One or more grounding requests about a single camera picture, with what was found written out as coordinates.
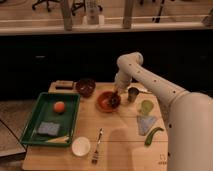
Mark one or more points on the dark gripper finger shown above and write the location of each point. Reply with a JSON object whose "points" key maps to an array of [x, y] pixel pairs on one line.
{"points": [[116, 94]]}

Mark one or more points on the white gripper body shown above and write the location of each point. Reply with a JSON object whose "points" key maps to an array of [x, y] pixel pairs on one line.
{"points": [[122, 81]]}

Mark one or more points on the dark purple grapes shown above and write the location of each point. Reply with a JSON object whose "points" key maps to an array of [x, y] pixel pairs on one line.
{"points": [[113, 102]]}

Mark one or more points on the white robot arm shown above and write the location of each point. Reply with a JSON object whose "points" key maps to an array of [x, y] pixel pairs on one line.
{"points": [[190, 127]]}

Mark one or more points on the red bowl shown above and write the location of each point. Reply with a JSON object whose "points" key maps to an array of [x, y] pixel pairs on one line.
{"points": [[102, 102]]}

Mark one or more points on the dark brown bowl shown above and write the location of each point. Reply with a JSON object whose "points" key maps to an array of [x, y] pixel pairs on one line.
{"points": [[85, 87]]}

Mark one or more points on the metal cup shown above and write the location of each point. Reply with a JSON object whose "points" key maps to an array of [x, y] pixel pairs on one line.
{"points": [[132, 94]]}

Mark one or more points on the white spoon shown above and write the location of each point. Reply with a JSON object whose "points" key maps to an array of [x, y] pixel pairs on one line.
{"points": [[141, 90]]}

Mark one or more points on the green plastic cup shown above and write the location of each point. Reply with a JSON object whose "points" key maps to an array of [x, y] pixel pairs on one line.
{"points": [[146, 107]]}

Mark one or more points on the blue folded cloth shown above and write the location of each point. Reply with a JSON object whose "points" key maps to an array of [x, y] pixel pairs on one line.
{"points": [[145, 123]]}

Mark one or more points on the green chili pepper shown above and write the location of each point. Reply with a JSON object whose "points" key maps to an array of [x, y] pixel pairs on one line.
{"points": [[150, 136]]}

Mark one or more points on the brown wooden block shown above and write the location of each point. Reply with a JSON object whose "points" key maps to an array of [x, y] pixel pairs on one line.
{"points": [[61, 84]]}

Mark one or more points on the orange fruit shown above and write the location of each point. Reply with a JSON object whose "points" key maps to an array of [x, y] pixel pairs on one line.
{"points": [[59, 107]]}

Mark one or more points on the metal fork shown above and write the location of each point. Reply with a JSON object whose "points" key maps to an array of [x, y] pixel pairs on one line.
{"points": [[96, 152]]}

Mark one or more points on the cream banana piece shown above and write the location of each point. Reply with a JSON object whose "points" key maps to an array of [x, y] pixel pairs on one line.
{"points": [[62, 139]]}

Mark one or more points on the green plastic tray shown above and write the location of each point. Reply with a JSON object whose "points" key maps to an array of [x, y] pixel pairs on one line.
{"points": [[43, 112]]}

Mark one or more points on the blue sponge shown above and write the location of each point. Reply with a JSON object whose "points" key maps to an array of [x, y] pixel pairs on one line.
{"points": [[49, 128]]}

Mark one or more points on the office chair base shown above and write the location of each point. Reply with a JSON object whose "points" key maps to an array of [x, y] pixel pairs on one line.
{"points": [[47, 4]]}

